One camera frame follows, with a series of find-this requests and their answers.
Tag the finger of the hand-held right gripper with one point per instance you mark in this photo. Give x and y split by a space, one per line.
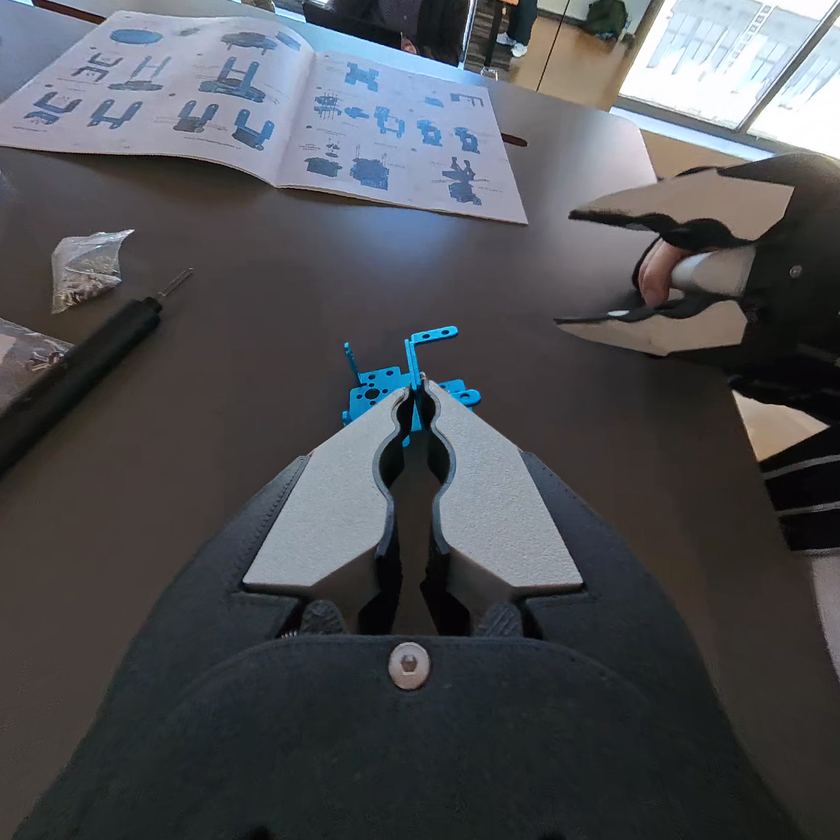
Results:
689 328
709 203

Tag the dark green backpack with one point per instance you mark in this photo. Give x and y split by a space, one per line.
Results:
607 16

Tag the blue metal bracket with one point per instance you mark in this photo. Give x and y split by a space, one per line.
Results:
367 394

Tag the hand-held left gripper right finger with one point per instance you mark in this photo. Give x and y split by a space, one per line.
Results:
505 525

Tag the crumpled clear screw bag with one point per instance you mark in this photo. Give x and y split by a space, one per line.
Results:
85 269

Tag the black electric screwdriver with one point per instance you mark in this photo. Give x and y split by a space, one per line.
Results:
85 367

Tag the instruction booklet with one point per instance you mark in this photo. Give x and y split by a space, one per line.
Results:
282 131

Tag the dark desk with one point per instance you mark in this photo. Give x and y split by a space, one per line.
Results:
262 295

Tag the person's right forearm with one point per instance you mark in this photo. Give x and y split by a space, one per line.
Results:
800 400

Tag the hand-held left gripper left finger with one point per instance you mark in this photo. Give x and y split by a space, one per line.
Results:
315 525

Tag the person's right hand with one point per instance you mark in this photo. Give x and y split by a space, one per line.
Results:
656 275

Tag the flat clear screw bag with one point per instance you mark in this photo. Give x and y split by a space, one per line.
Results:
23 361

